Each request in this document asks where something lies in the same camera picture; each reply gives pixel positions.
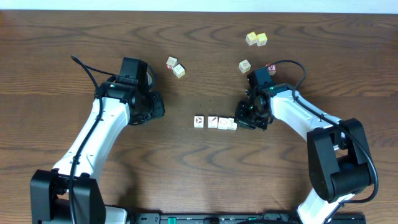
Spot yellow block of pair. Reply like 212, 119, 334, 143
246, 32, 257, 45
256, 32, 268, 47

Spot plain white picture block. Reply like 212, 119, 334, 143
218, 117, 229, 130

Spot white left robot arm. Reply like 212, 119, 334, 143
30, 82, 165, 223

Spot blue sided picture block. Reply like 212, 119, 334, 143
227, 118, 238, 131

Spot white block yellow drawing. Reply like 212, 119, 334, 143
238, 59, 251, 73

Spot yellow block right of pair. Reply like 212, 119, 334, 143
256, 32, 268, 47

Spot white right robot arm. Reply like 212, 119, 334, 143
234, 82, 379, 223

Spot hammer picture block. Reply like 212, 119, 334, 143
208, 116, 218, 128

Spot yellow block left of pair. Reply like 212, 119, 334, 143
246, 32, 257, 45

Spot white block yellow sides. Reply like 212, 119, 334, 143
173, 64, 186, 78

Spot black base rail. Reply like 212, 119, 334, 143
129, 212, 368, 224

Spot white block red sides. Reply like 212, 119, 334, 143
166, 57, 178, 70

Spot red letter A block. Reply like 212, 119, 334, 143
266, 63, 277, 75

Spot soccer ball picture block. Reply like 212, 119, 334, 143
194, 116, 205, 128

